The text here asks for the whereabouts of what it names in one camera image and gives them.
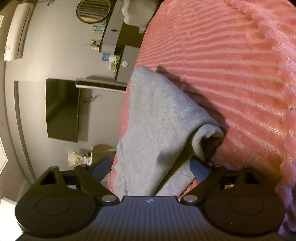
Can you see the black wall television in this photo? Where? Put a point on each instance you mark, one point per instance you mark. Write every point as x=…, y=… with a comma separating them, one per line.
x=62, y=99

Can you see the gold legged side table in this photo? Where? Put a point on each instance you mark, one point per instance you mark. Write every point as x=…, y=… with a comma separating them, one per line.
x=101, y=151

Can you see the round striped mirror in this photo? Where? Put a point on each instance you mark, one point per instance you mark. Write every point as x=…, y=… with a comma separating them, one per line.
x=93, y=11

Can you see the white upholstered chair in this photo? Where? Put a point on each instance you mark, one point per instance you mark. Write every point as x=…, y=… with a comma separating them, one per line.
x=138, y=13

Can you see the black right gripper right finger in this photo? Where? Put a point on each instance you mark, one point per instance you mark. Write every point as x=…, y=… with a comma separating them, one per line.
x=207, y=175

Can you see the grey vanity desk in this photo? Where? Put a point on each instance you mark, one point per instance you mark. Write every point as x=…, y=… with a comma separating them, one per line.
x=109, y=41

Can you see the grey drawer cabinet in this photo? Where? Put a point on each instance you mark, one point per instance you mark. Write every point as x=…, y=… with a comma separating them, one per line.
x=126, y=64

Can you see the tall leaning mirror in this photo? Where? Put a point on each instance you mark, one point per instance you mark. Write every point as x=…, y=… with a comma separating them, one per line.
x=101, y=84

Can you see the grey pants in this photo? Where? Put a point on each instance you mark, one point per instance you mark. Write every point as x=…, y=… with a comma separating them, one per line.
x=165, y=130

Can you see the white wall air conditioner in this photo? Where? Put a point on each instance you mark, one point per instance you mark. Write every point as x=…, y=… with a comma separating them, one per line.
x=18, y=30

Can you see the pink ribbed bedspread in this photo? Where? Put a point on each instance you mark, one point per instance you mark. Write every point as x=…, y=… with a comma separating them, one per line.
x=236, y=59

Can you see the white flower bouquet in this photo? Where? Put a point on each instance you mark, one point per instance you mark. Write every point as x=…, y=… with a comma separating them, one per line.
x=75, y=159

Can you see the blue white box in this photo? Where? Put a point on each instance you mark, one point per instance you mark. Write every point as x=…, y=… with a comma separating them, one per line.
x=109, y=57

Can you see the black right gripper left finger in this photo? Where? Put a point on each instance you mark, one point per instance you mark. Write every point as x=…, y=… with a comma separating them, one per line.
x=90, y=178

